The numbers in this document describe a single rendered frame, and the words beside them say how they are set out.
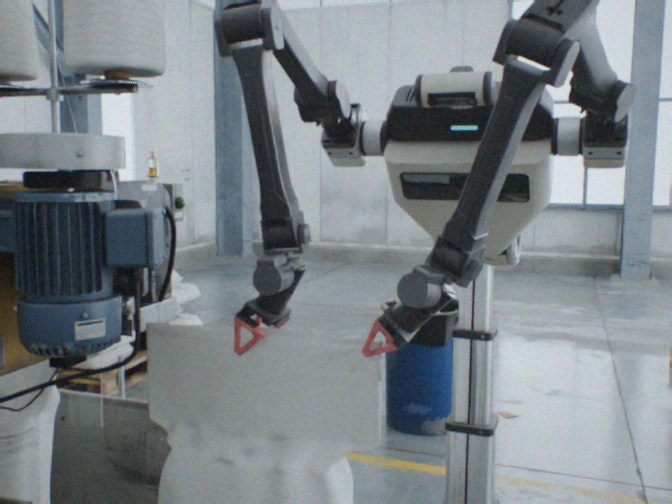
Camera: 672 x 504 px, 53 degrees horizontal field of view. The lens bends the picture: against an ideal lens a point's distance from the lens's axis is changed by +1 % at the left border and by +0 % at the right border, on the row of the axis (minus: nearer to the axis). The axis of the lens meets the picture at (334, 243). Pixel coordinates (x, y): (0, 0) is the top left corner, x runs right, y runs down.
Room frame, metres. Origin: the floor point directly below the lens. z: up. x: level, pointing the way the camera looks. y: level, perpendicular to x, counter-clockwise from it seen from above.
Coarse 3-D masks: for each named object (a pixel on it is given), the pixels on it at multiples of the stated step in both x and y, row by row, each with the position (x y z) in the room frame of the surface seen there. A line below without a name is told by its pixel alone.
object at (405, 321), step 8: (400, 304) 1.18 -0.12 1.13; (384, 312) 1.16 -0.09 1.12; (392, 312) 1.18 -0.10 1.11; (400, 312) 1.17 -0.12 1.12; (408, 312) 1.16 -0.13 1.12; (416, 312) 1.16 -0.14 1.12; (424, 312) 1.16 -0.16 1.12; (384, 320) 1.15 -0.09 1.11; (392, 320) 1.16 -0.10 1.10; (400, 320) 1.17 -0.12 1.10; (408, 320) 1.16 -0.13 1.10; (416, 320) 1.16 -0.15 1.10; (424, 320) 1.17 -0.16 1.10; (392, 328) 1.15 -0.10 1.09; (400, 328) 1.16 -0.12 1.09; (408, 328) 1.17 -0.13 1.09; (416, 328) 1.17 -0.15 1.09; (400, 336) 1.14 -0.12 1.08; (408, 336) 1.16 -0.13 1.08
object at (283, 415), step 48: (192, 336) 1.30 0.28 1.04; (240, 336) 1.25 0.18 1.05; (288, 336) 1.29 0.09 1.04; (336, 336) 1.24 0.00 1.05; (192, 384) 1.30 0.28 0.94; (240, 384) 1.25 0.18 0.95; (288, 384) 1.24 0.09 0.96; (336, 384) 1.23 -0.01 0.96; (192, 432) 1.30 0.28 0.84; (240, 432) 1.25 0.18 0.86; (288, 432) 1.24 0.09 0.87; (336, 432) 1.23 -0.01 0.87; (192, 480) 1.24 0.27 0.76; (240, 480) 1.21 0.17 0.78; (288, 480) 1.18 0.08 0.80; (336, 480) 1.20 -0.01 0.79
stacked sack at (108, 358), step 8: (128, 344) 4.22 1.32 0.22; (112, 352) 4.04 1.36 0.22; (120, 352) 4.10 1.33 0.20; (128, 352) 4.17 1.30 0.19; (88, 360) 3.87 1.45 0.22; (96, 360) 3.90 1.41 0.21; (104, 360) 3.95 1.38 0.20; (112, 360) 4.00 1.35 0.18; (80, 368) 3.90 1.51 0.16; (88, 368) 3.87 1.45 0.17; (96, 368) 3.88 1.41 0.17
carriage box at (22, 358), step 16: (0, 192) 1.09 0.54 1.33; (0, 256) 1.08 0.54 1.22; (0, 272) 1.08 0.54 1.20; (0, 288) 1.08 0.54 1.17; (16, 288) 1.11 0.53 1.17; (0, 304) 1.08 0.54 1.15; (16, 304) 1.11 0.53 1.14; (0, 320) 1.07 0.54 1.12; (16, 320) 1.11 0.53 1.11; (0, 336) 1.07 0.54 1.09; (16, 336) 1.10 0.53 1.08; (16, 352) 1.10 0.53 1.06; (0, 368) 1.07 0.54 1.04; (16, 368) 1.10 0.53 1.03
